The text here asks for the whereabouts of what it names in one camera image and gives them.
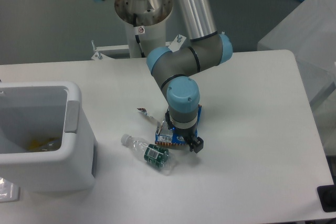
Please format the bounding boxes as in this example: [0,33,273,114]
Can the black device at table edge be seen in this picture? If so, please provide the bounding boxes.
[317,185,335,212]

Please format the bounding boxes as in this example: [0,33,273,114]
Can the crushed clear plastic bottle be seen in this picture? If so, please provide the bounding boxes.
[121,134,177,175]

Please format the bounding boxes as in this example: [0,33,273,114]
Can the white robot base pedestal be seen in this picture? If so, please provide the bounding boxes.
[114,0,173,58]

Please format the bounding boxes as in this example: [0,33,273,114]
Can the blue snack wrapper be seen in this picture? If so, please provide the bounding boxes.
[137,108,187,146]

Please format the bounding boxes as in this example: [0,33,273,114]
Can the white metal mounting frame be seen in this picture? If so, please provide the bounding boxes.
[91,34,187,60]

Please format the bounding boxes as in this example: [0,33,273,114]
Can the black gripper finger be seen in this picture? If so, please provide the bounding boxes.
[185,135,204,153]

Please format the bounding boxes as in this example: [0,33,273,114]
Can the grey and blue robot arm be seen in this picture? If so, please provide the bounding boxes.
[95,0,233,153]

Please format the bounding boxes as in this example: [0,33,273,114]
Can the clear plastic bag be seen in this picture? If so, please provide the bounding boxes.
[0,178,20,203]

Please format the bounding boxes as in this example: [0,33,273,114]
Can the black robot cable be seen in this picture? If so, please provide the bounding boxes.
[132,13,146,58]

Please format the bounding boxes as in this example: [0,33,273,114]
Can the white translucent side table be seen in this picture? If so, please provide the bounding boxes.
[257,0,335,156]

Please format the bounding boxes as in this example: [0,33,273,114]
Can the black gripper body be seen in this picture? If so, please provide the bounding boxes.
[165,111,197,143]

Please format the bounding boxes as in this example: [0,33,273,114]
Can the white trash can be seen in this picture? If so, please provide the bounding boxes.
[1,81,98,192]

